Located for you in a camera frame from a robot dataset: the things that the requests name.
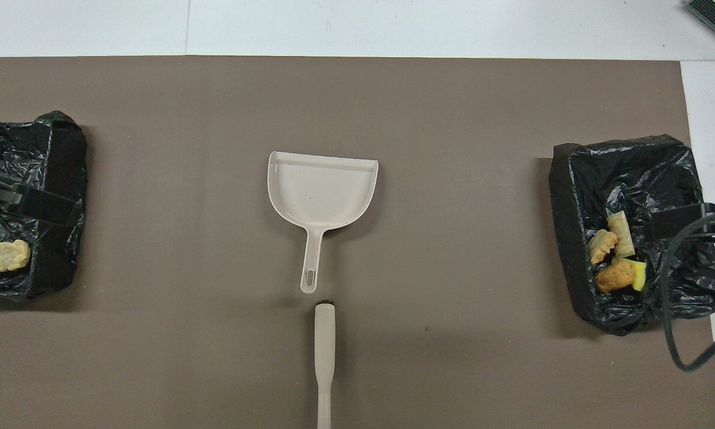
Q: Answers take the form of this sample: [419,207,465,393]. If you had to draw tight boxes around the large striped croissant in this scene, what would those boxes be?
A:
[607,210,636,259]

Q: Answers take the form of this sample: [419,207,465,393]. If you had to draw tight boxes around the pale torn bread piece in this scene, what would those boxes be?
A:
[0,240,32,276]

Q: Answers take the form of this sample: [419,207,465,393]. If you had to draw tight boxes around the yellow sponge wedge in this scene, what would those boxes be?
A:
[611,256,648,293]

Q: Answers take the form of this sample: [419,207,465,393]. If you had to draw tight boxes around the small striped croissant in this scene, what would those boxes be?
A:
[588,229,620,265]

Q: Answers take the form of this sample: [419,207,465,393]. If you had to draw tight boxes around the brown bread roll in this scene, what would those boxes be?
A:
[595,260,637,294]

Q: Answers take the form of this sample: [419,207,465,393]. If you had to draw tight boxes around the beige plastic dustpan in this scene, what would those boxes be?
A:
[267,151,380,294]

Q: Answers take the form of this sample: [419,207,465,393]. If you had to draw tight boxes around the beige brush with black bristles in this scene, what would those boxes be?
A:
[314,301,337,429]

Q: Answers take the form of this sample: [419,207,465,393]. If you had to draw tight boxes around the black bag lined bin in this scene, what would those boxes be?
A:
[0,110,89,300]
[549,135,715,336]

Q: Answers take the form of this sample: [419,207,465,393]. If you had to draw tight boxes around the brown table mat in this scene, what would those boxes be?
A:
[0,56,715,429]

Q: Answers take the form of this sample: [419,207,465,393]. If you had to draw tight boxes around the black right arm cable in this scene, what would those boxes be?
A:
[658,206,715,372]

